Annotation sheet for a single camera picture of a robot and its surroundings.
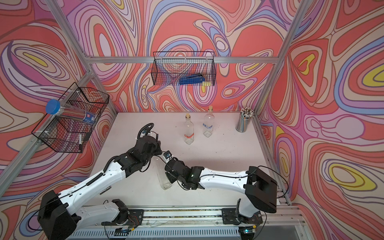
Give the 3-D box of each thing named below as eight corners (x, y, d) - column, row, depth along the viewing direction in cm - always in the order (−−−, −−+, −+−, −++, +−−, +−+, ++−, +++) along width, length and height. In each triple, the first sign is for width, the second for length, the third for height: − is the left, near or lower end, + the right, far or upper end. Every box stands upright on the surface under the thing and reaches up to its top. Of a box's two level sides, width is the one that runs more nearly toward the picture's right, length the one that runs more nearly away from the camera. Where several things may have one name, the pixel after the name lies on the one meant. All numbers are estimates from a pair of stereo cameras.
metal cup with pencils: (236, 133, 110) (243, 115, 95) (234, 124, 115) (240, 106, 100) (247, 133, 110) (255, 115, 95) (244, 124, 115) (252, 106, 100)
